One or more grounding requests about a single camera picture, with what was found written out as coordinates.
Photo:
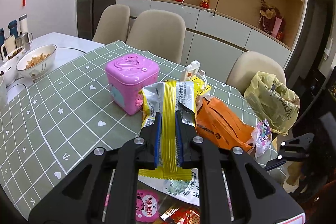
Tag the large white bowl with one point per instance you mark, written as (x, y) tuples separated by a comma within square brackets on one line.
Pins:
[(36, 63)]

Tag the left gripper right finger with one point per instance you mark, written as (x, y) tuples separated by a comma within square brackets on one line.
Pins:
[(233, 187)]

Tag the red gift bag bouquet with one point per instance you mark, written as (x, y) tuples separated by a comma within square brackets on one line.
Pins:
[(271, 21)]

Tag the white yellow toy box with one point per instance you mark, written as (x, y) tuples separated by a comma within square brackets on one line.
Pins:
[(193, 73)]

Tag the beige chair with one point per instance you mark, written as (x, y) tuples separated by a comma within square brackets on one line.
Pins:
[(247, 65), (160, 32), (113, 24)]

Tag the middle beige chair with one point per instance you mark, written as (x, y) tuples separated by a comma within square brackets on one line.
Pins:
[(160, 32)]

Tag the near beige chair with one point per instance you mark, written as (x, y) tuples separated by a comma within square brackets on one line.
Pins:
[(247, 65)]

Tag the orange plastic bag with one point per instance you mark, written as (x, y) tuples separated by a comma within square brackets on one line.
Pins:
[(219, 124)]

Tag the white thermos bottle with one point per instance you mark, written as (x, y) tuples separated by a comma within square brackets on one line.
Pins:
[(23, 22)]

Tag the far beige chair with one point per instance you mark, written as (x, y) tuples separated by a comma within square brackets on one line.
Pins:
[(113, 24)]

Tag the right red figurine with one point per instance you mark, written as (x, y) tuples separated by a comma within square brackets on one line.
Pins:
[(205, 4)]

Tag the white mug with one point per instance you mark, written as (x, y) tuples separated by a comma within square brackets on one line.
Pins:
[(8, 46)]

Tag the colorful cartoon snack bag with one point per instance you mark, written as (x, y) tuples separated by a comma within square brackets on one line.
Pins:
[(261, 138)]

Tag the green grid tablecloth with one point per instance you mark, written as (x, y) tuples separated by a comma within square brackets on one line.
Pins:
[(50, 126)]

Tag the blue thermos bottle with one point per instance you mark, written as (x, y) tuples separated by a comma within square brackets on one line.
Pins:
[(13, 30), (2, 37)]

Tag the white rectangular dish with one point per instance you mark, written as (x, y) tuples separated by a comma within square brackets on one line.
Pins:
[(8, 69)]

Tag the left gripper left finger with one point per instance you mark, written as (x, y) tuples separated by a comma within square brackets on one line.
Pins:
[(102, 188)]

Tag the metal mug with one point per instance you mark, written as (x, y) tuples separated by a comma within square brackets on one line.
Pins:
[(24, 40)]

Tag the red gold snack wrapper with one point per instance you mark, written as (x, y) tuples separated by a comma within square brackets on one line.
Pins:
[(182, 214)]

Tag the yellow striped snack bag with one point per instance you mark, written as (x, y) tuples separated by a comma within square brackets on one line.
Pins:
[(173, 101)]

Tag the pink toy box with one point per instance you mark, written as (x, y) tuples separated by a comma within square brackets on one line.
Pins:
[(127, 75)]

